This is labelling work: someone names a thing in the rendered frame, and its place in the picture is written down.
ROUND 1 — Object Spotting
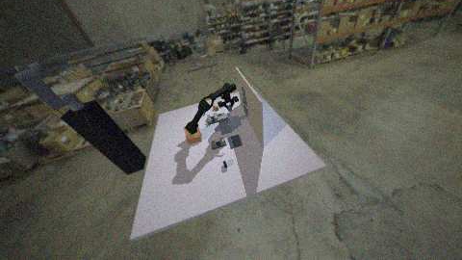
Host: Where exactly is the large beige flat panel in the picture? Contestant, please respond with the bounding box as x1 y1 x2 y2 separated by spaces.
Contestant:
236 67 264 148

